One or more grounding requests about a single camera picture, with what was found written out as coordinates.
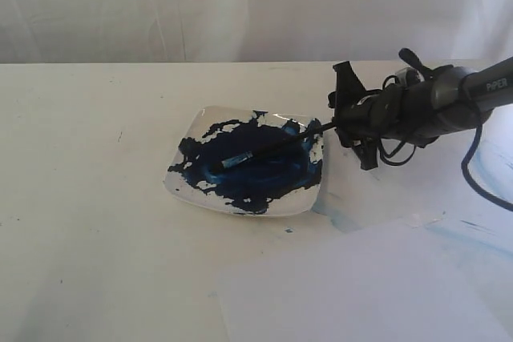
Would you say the black paintbrush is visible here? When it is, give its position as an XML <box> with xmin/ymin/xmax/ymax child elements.
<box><xmin>210</xmin><ymin>122</ymin><xmax>336</xmax><ymax>173</ymax></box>

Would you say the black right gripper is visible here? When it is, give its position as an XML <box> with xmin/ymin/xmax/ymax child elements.
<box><xmin>328</xmin><ymin>61</ymin><xmax>404</xmax><ymax>170</ymax></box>

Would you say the white square paint plate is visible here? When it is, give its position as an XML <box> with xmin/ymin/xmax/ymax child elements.
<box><xmin>164</xmin><ymin>106</ymin><xmax>324</xmax><ymax>217</ymax></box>

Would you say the white backdrop curtain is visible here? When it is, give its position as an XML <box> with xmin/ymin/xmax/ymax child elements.
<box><xmin>1</xmin><ymin>0</ymin><xmax>512</xmax><ymax>63</ymax></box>

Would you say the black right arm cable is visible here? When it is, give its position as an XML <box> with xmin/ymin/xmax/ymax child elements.
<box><xmin>378</xmin><ymin>75</ymin><xmax>513</xmax><ymax>213</ymax></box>

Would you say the white paper sheet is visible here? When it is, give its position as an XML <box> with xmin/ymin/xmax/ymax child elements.
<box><xmin>210</xmin><ymin>214</ymin><xmax>512</xmax><ymax>341</ymax></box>

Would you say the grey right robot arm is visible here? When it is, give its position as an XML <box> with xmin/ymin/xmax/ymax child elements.
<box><xmin>328</xmin><ymin>48</ymin><xmax>512</xmax><ymax>171</ymax></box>

